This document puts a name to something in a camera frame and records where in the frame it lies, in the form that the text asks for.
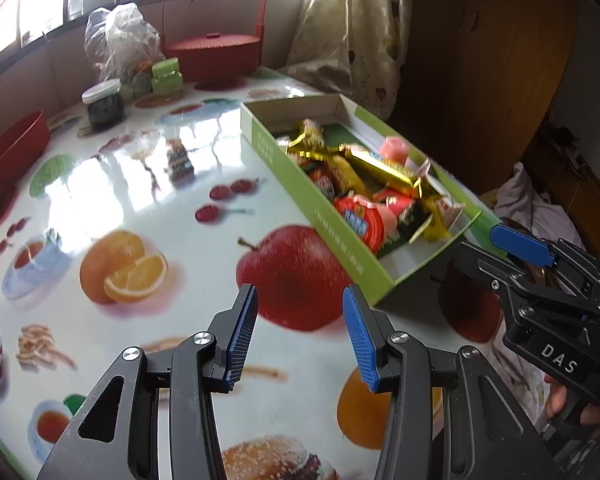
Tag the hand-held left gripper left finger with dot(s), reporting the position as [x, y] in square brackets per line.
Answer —
[242, 335]

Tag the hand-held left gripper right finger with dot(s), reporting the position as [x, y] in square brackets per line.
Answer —
[360, 340]

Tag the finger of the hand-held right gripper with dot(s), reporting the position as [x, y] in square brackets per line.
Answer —
[522, 244]
[480, 265]

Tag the gold snack bar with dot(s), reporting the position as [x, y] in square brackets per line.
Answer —
[307, 137]
[385, 167]

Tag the green cardboard box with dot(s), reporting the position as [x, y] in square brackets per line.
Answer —
[300, 180]

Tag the person's right hand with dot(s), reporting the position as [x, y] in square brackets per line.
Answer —
[560, 400]

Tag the pale crumpled cloth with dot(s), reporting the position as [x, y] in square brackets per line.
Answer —
[530, 205]

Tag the fruit print tablecloth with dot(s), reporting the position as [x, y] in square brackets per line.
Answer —
[130, 185]

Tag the brown wooden cabinet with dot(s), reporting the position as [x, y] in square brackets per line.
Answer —
[480, 60]

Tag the cream patterned curtain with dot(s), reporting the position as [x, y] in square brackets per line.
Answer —
[350, 35]

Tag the glass jar with dark contents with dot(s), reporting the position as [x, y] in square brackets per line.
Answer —
[105, 107]

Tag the green jar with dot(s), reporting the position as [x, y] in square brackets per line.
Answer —
[167, 77]

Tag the red oval tray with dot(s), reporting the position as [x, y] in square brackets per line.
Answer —
[15, 155]

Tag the clear plastic bag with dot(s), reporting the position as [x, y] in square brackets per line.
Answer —
[120, 40]

